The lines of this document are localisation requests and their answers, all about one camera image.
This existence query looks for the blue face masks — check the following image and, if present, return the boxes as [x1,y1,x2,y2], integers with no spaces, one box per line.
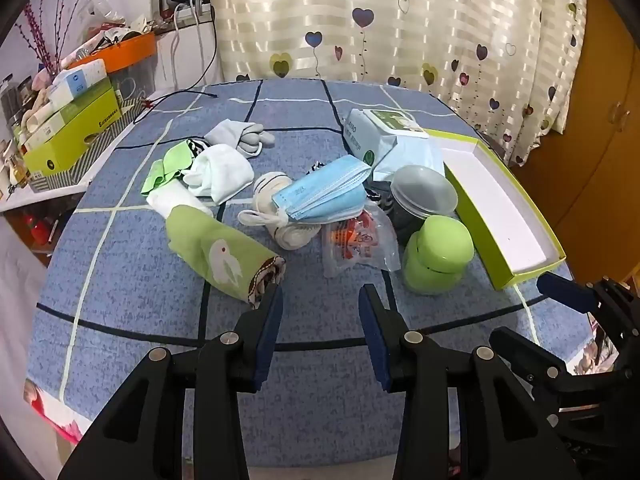
[271,155,372,223]

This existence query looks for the clear bin with orange lid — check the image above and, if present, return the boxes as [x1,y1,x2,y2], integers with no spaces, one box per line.
[65,31,161,102]

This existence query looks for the light blue soft pack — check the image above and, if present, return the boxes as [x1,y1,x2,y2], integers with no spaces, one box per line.
[372,135,446,183]

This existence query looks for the green plastic lid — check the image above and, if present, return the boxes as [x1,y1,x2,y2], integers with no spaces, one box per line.
[401,214,475,297]

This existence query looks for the cream sock with dark stripes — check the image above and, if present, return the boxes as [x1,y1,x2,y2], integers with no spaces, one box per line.
[237,171,323,251]

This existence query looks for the white cloth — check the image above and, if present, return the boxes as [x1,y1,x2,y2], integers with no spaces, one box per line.
[146,180,215,221]

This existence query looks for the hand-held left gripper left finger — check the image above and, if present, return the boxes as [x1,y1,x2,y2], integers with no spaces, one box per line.
[57,285,285,480]

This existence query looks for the dried pink flower branches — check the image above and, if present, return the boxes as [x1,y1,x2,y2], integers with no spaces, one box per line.
[22,0,101,73]

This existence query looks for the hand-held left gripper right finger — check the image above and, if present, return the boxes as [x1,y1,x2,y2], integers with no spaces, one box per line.
[359,284,583,480]

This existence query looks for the green towel with bird print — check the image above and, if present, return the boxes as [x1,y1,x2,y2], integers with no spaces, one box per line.
[165,204,287,310]

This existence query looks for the clear snack packet orange print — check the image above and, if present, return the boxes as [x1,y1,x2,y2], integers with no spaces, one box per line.
[320,200,401,281]

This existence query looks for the dark glass jar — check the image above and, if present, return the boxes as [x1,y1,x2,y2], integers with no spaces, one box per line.
[0,74,36,126]

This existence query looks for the light grey sock pair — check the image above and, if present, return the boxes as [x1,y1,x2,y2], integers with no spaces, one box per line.
[204,119,277,157]

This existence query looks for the pink floral bed sheet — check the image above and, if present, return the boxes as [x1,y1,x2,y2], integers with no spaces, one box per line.
[22,380,83,443]

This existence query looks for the light green cloth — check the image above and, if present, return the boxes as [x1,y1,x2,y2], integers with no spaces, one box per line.
[141,141,193,196]

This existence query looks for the white side table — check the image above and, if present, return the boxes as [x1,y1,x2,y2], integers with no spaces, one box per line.
[0,85,171,216]

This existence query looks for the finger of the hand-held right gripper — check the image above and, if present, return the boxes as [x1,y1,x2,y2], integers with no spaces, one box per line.
[536,272,640,341]
[490,326,572,402]

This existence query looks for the white and green carton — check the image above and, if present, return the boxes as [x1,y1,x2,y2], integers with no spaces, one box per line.
[24,104,67,137]

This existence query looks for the red plastic item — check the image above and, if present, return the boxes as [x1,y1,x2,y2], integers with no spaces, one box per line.
[20,212,57,247]

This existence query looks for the blue checked blanket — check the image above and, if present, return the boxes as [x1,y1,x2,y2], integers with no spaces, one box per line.
[27,79,596,466]

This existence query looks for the green and white wet wipes pack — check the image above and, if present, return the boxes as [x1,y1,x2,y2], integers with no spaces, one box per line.
[342,108,431,166]

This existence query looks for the green shoe box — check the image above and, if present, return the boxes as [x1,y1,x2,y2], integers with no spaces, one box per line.
[22,77,119,178]

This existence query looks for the white power cables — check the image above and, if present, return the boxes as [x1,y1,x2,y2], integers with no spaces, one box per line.
[171,2,207,86]

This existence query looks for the cream curtain with heart print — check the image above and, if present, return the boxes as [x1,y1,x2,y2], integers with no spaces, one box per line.
[200,0,588,168]

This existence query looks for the blue and white tissue pack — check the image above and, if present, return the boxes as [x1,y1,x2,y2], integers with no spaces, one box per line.
[50,59,109,99]

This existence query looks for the clear plastic container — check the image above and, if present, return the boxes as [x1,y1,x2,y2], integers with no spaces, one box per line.
[389,164,459,247]

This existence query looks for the green cardboard box white inside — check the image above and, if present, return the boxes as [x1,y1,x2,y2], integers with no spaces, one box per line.
[422,128,567,291]

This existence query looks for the thin black cable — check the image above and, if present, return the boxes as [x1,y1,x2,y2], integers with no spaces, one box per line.
[132,5,326,126]

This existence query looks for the striped cardboard box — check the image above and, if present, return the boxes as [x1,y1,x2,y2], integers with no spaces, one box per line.
[27,97,147,193]

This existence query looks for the wooden wardrobe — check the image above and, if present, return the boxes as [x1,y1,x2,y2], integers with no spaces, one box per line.
[510,0,640,286]

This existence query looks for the pile of assorted clutter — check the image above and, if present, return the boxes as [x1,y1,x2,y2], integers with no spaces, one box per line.
[60,2,158,61]

